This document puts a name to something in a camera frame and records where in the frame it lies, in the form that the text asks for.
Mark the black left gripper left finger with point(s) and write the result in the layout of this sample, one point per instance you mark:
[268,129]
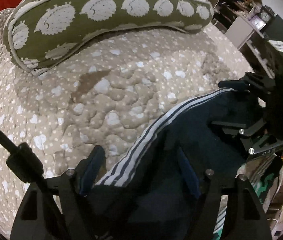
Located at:
[53,208]

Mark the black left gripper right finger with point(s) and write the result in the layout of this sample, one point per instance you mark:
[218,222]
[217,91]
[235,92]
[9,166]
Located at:
[244,218]

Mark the navy striped pants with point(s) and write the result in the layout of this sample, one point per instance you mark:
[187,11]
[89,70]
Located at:
[144,196]

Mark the white shelf unit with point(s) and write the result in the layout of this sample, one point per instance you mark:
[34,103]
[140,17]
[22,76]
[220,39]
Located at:
[239,21]

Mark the beige spotted quilt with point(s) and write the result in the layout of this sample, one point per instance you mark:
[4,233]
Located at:
[110,91]

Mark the olive hedgehog print pillow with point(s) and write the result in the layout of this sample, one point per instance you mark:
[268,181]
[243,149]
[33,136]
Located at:
[40,34]

